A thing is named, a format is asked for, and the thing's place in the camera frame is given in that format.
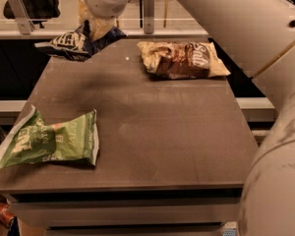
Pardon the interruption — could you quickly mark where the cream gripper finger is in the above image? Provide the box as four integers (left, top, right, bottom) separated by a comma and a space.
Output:
78, 0, 90, 25
89, 18, 115, 40

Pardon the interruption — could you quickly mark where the blue chip bag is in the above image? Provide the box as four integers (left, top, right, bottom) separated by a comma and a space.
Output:
34, 22, 127, 62

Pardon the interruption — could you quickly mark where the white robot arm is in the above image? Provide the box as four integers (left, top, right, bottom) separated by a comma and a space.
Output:
177, 0, 295, 236

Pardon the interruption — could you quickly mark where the brown salt chip bag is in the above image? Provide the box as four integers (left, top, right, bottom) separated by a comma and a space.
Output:
137, 41, 230, 80

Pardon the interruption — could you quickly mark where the green jalapeno chip bag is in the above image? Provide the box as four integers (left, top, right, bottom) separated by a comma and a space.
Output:
0, 106, 99, 168

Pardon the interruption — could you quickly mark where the glass railing panel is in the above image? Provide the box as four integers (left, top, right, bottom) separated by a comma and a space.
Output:
0, 0, 202, 30

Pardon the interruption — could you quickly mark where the red soda can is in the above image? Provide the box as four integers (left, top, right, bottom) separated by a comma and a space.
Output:
0, 203, 15, 228

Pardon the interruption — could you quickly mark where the grey drawer cabinet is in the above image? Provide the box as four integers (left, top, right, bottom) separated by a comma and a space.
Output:
8, 188, 242, 230

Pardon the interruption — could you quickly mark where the middle metal railing bracket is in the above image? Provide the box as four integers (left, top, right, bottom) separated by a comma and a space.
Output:
143, 0, 154, 34

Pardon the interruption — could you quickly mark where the metal railing bracket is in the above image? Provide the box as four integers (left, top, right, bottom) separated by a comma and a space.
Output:
8, 0, 34, 35
143, 0, 154, 34

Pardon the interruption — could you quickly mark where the left metal railing bracket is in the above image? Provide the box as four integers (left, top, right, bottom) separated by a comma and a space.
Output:
8, 0, 34, 35

